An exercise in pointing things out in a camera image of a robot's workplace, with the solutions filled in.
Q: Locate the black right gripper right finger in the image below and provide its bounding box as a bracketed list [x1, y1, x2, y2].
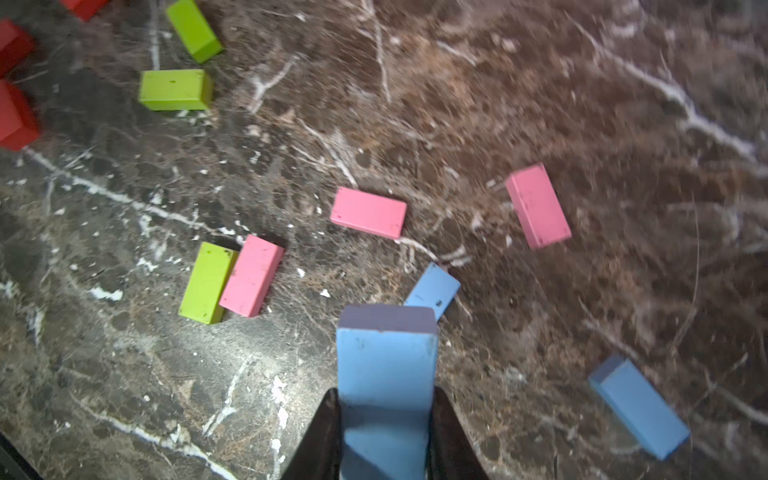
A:
[427, 387, 489, 480]

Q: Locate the blue block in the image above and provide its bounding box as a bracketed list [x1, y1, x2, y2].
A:
[403, 262, 461, 321]
[336, 304, 438, 479]
[588, 354, 690, 460]

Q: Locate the green block far left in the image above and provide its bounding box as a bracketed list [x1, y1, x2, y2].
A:
[166, 0, 223, 64]

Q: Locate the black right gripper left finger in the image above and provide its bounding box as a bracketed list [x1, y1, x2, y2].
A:
[281, 388, 342, 480]

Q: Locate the red block near button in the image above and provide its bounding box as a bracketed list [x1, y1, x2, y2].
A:
[0, 19, 36, 77]

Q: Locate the red block front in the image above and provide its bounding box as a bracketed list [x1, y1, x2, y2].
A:
[0, 79, 40, 151]

